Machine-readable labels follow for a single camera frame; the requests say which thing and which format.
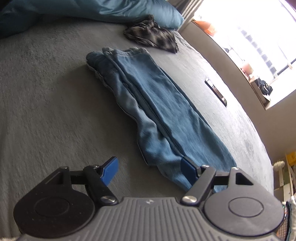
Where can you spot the teal blue duvet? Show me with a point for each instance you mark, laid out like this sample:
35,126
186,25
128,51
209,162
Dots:
18,16

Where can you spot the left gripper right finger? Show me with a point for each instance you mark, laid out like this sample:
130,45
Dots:
232,201

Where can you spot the black white plaid shirt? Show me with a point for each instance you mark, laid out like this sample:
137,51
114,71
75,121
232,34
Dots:
148,33

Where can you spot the blue denim jeans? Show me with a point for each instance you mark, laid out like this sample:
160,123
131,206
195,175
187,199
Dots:
169,127

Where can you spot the smartphone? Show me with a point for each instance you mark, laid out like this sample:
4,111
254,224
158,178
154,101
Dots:
216,91

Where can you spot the white fan stand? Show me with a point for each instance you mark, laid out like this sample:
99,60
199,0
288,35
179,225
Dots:
284,180

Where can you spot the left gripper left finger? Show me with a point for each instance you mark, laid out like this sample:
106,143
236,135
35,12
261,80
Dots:
66,201

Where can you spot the dark clothes on windowsill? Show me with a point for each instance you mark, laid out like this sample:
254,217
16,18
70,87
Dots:
264,87

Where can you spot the grey bed sheet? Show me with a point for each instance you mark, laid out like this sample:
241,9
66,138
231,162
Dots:
55,112

